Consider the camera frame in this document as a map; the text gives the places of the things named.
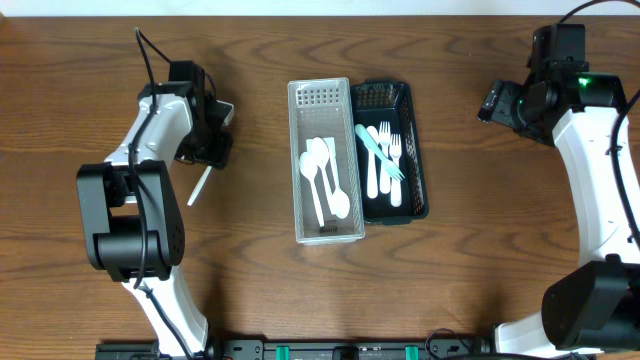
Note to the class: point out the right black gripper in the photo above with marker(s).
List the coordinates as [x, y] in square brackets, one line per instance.
[493, 103]

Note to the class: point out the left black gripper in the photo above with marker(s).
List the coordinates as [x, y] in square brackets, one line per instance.
[209, 151]

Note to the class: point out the white plastic fork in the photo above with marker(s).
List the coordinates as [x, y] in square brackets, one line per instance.
[384, 141]
[395, 153]

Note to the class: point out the white plastic spoon bowl down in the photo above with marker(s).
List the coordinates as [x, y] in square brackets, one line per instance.
[341, 202]

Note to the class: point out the pale green plastic fork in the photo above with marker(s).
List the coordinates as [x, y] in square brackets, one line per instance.
[393, 170]

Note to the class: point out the short white plastic spoon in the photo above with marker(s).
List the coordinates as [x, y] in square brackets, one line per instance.
[372, 182]

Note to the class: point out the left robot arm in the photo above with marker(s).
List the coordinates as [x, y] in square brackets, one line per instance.
[132, 224]

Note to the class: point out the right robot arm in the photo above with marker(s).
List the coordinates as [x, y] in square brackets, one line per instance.
[594, 309]

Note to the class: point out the clear plastic basket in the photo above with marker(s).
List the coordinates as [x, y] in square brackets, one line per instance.
[322, 108]

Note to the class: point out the dark green plastic basket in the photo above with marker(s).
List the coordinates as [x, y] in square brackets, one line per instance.
[375, 102]

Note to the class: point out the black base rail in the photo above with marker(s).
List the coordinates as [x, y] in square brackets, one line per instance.
[441, 345]

